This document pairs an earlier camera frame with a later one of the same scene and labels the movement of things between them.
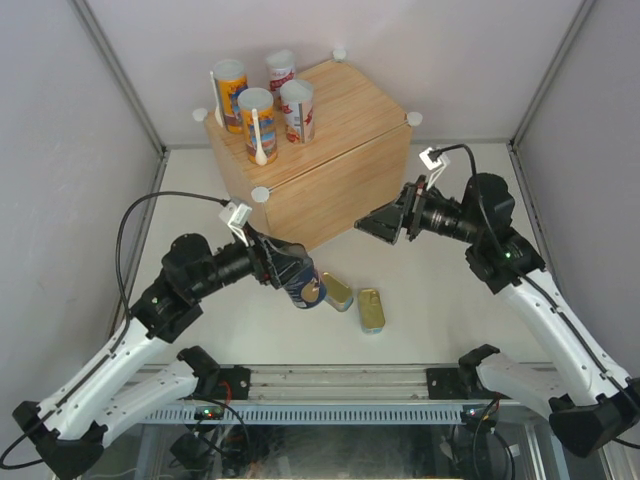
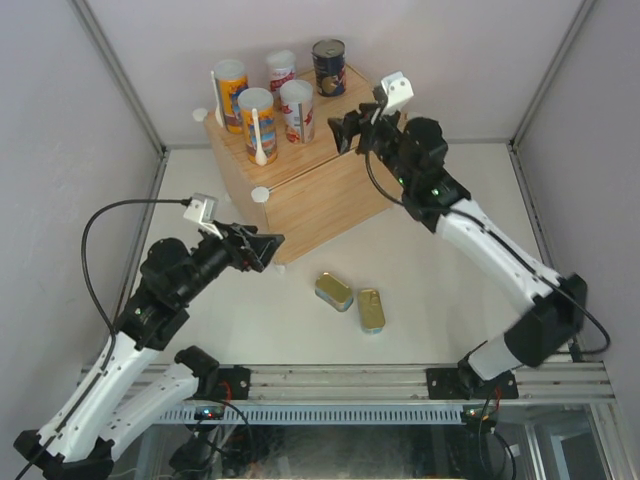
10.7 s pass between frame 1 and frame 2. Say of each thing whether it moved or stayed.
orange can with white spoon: stayed
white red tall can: stayed
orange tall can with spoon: stayed
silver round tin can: moved
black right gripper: moved
